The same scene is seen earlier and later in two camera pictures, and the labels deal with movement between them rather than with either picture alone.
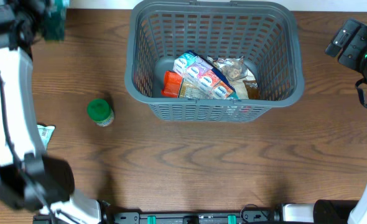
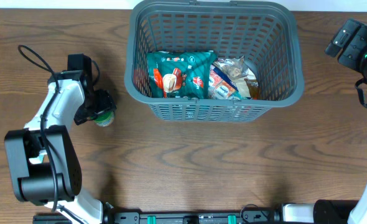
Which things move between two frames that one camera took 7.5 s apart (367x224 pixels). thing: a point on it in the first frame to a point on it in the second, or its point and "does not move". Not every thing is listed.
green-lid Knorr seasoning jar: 100,112 does not move
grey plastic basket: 268,35 does not move
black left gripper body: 30,14 to 102,101
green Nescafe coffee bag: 55,20 to 179,74
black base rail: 219,216 does not move
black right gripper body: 344,40 does not move
